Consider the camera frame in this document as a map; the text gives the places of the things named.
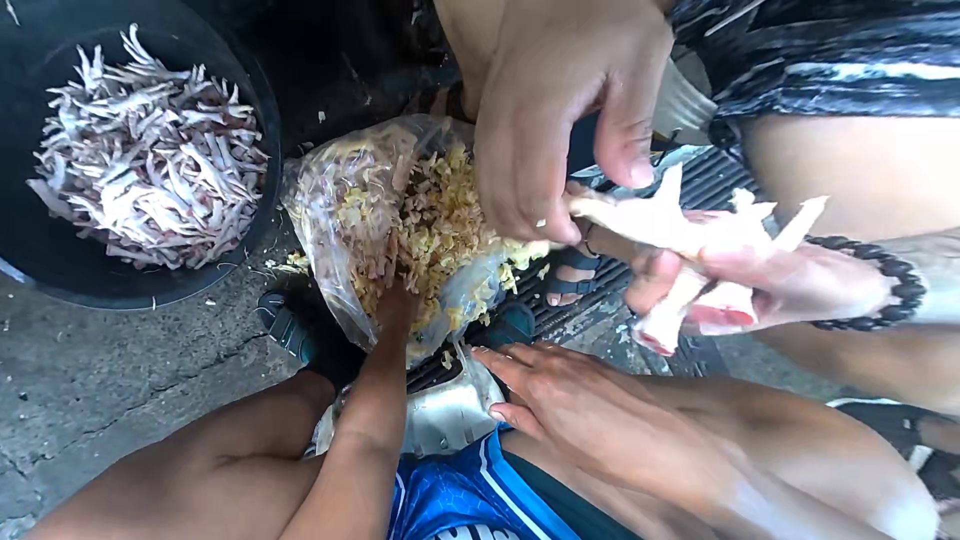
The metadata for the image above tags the clear plastic bag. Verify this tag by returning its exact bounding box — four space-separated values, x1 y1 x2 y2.
282 113 556 406

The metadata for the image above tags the person's left hand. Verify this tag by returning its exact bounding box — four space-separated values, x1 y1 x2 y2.
375 279 421 331

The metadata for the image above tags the grey ribbed object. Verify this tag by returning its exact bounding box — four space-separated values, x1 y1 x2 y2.
651 45 720 147

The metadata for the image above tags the person's right forearm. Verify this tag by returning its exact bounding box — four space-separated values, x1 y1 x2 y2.
585 397 856 540

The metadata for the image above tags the black and white shoe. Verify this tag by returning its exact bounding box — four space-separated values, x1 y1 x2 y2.
825 397 960 504

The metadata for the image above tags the large black tub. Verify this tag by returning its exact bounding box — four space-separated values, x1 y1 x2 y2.
0 0 283 312

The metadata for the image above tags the heap of yellow skin scraps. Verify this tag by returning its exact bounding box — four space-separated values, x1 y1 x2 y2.
337 142 552 335

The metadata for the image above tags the single peeled chicken foot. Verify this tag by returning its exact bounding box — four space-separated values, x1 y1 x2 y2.
567 162 831 357

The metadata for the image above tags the black beaded bracelet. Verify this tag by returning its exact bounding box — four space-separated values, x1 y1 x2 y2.
804 235 928 333

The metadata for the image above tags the person's left forearm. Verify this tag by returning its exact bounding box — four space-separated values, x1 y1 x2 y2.
277 318 416 540

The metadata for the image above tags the metal drain grate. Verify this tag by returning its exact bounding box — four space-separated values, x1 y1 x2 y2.
408 144 760 395

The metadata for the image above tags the person's body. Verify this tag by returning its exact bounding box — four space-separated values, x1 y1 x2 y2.
386 421 643 540

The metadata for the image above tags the person's right hand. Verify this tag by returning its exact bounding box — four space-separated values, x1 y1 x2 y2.
471 341 655 468

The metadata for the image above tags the pile of pale chicken feet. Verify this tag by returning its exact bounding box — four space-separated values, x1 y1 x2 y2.
26 23 271 271

